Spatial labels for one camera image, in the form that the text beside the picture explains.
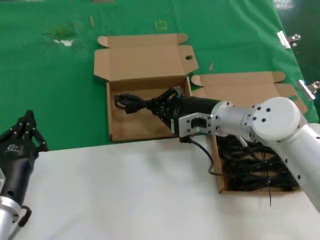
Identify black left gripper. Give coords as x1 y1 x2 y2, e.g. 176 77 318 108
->
0 109 49 204

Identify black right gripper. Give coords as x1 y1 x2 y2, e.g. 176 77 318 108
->
149 86 221 128

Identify black power cable bundle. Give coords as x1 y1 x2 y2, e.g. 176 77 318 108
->
114 92 161 116

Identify open brown cardboard box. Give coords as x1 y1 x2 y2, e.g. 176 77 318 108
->
92 32 200 144
190 71 309 195

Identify green table cloth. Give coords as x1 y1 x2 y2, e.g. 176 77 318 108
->
0 0 320 153

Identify metal binder clip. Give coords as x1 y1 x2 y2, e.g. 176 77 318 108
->
276 30 301 50
296 79 320 101

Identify silver right camera bracket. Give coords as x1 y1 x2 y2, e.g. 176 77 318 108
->
177 111 213 139

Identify silver camera bracket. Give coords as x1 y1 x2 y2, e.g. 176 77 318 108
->
177 111 213 139
0 168 6 196

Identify silver left camera bracket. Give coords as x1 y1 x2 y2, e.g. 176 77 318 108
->
0 168 6 196

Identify left arm cable silver plug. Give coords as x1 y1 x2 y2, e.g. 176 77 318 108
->
8 204 33 240

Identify arm cable silver plug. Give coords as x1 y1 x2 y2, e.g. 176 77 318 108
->
8 204 33 240
237 136 270 166

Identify right arm cable silver plug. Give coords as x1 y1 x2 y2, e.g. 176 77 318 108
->
237 136 270 166

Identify tangled black power cables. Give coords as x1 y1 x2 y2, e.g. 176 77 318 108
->
216 136 301 193

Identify thin black cable tie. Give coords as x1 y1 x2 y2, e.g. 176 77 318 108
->
266 172 274 209

